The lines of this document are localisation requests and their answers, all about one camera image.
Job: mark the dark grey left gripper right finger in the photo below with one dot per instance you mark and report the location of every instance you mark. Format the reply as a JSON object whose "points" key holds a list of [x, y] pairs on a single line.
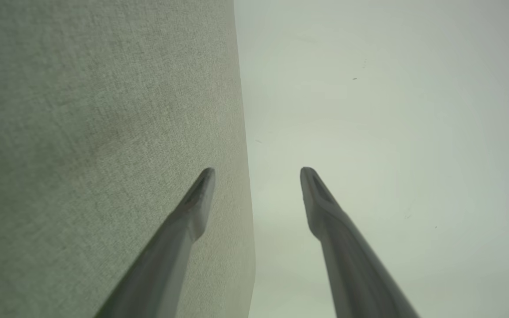
{"points": [[351, 274]]}

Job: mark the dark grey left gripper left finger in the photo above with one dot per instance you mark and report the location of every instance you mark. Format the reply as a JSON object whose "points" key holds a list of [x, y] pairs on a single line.
{"points": [[161, 274]]}

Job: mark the grey-green fabric cloth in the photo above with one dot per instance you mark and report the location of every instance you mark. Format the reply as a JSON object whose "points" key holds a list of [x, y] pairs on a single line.
{"points": [[82, 132]]}

